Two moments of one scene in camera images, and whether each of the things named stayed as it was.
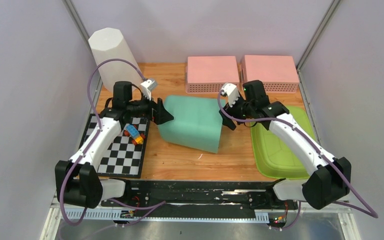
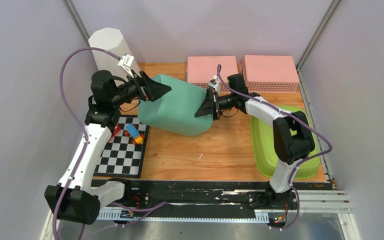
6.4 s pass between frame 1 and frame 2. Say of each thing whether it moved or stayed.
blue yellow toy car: stayed
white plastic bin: stayed
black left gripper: moved
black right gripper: moved
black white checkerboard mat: stayed
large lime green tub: stayed
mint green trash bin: moved
